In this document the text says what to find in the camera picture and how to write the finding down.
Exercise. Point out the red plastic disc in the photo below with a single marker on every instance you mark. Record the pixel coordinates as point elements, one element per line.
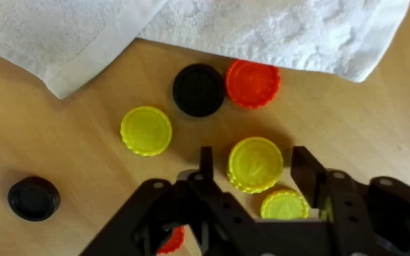
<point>174,242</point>
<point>252,84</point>

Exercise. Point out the yellow plastic disc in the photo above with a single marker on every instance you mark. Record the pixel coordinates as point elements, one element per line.
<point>255,163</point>
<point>243,189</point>
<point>145,131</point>
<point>285,206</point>

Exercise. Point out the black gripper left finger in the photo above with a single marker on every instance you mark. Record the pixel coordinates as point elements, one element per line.
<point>181,213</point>

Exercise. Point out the black plastic disc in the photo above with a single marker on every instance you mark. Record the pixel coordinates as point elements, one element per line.
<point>198,90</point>
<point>33,198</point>

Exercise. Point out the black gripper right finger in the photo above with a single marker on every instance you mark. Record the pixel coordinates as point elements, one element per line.
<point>370,213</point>

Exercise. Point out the white towel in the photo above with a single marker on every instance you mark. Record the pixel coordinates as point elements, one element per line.
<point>262,28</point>

